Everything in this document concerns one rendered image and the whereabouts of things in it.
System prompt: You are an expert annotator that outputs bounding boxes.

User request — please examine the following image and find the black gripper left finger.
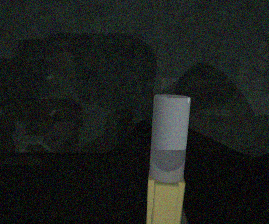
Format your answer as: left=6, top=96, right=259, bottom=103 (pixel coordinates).
left=0, top=121, right=152, bottom=224

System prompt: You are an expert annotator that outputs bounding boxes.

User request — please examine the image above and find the grey cylinder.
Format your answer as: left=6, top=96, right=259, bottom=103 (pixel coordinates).
left=147, top=94, right=191, bottom=224

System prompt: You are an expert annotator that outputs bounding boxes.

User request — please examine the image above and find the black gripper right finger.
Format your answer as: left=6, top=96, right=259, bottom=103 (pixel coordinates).
left=183, top=128, right=269, bottom=224

